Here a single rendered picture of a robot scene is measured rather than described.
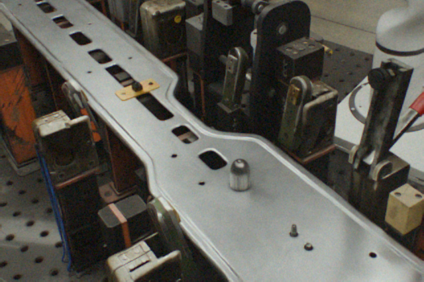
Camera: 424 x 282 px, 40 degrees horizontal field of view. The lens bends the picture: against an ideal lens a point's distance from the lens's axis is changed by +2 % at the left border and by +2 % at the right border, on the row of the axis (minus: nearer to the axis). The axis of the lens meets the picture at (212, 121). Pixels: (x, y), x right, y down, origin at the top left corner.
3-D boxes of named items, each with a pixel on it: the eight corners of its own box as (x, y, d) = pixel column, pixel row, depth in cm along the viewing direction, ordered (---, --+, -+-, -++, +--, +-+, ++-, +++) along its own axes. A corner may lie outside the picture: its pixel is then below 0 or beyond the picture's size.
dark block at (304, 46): (271, 218, 125) (275, 46, 100) (295, 204, 128) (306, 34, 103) (286, 232, 122) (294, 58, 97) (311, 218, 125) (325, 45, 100)
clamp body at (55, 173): (55, 254, 120) (14, 117, 99) (110, 227, 125) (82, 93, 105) (73, 284, 113) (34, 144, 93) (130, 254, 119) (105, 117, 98)
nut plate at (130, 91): (122, 101, 110) (121, 96, 109) (113, 93, 113) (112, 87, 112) (161, 87, 114) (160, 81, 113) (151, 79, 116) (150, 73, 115)
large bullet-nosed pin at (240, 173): (226, 190, 91) (224, 158, 87) (242, 182, 93) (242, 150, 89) (238, 201, 89) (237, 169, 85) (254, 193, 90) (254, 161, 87)
